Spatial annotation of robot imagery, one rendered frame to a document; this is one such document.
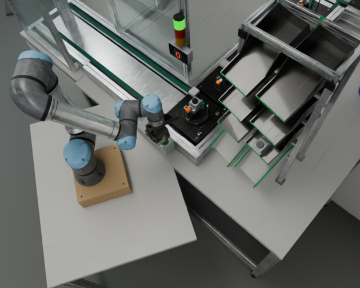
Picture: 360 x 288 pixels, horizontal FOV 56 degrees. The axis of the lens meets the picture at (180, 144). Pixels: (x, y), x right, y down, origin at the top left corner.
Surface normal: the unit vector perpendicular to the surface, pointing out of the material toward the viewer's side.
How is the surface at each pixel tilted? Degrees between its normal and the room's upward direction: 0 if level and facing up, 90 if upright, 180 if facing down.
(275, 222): 0
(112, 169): 1
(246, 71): 25
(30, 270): 0
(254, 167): 45
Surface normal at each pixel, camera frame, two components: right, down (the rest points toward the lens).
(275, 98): -0.40, -0.19
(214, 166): -0.06, -0.47
